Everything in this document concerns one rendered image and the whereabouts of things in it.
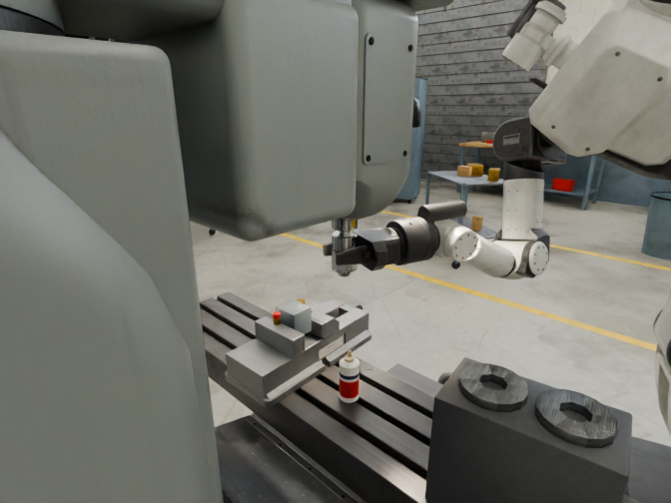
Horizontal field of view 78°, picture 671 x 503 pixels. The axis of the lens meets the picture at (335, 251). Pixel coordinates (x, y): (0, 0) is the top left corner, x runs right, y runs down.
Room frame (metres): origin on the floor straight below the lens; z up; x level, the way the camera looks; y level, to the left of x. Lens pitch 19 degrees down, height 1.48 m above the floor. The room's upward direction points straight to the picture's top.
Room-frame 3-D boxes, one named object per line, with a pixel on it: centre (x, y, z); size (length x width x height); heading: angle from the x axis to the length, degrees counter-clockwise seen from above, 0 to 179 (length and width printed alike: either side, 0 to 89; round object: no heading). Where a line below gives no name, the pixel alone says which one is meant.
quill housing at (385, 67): (0.71, -0.01, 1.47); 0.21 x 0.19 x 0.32; 47
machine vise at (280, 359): (0.84, 0.07, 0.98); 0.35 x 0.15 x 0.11; 139
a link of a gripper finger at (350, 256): (0.68, -0.03, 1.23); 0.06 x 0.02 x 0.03; 115
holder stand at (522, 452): (0.44, -0.26, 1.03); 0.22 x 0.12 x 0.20; 54
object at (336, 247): (0.71, -0.02, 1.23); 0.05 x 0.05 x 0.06
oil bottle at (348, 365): (0.69, -0.03, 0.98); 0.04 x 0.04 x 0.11
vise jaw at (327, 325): (0.86, 0.06, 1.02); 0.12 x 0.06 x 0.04; 49
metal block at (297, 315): (0.81, 0.09, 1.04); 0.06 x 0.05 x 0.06; 49
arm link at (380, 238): (0.75, -0.10, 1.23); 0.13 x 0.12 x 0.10; 25
